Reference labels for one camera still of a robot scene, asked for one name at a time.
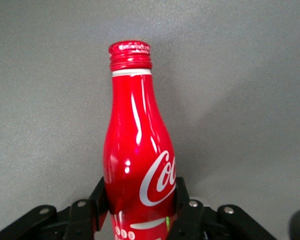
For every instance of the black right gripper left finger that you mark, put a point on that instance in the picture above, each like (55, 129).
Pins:
(80, 220)

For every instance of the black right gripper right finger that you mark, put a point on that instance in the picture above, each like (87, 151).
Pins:
(192, 222)

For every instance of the red coke bottle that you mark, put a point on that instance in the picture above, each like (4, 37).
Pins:
(137, 125)

